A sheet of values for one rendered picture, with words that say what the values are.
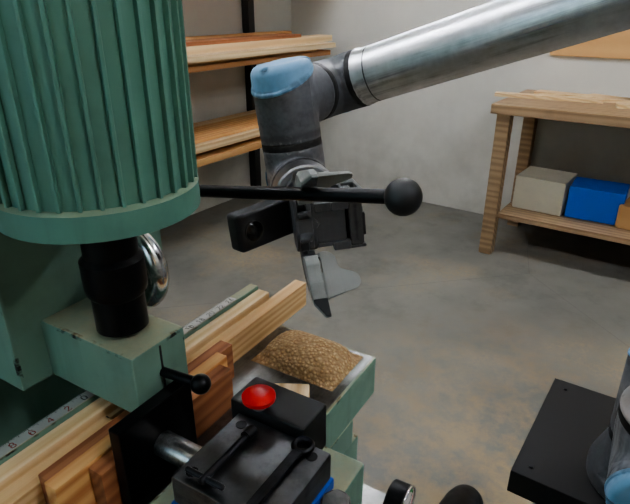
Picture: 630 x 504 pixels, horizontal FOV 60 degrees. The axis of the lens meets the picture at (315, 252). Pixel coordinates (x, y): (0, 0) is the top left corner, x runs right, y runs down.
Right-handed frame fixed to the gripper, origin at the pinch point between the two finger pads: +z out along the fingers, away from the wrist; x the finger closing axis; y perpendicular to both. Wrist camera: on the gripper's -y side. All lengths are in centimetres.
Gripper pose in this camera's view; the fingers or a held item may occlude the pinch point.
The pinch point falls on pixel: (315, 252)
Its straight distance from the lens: 55.0
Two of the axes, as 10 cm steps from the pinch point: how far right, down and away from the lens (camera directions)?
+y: 9.8, -1.5, 1.1
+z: 1.5, 3.4, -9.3
